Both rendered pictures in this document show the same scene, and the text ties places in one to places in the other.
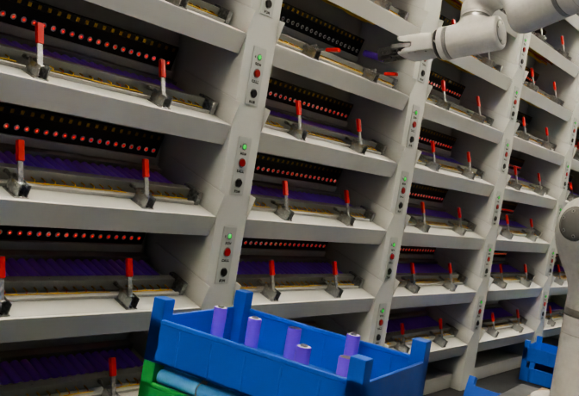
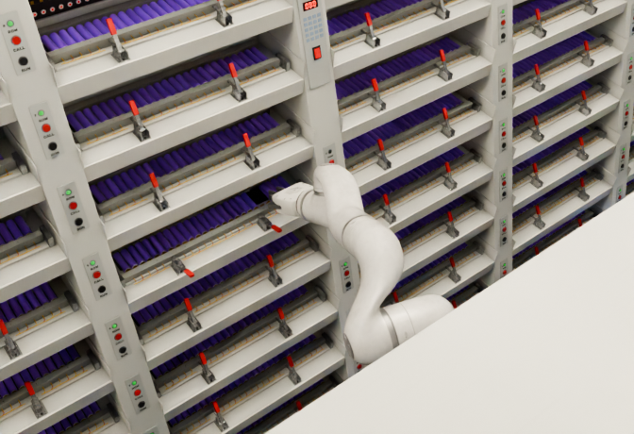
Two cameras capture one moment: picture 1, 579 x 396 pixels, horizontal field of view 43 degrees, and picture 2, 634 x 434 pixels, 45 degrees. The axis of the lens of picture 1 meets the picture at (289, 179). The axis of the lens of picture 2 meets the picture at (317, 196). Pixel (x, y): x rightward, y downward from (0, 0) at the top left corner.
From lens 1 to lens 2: 1.68 m
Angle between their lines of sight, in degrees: 35
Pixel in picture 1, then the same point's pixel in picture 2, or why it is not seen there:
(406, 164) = (342, 253)
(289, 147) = (186, 344)
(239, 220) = (157, 420)
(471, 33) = (319, 219)
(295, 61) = (159, 292)
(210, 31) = (55, 347)
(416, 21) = (308, 136)
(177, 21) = (18, 367)
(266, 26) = (109, 302)
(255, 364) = not seen: outside the picture
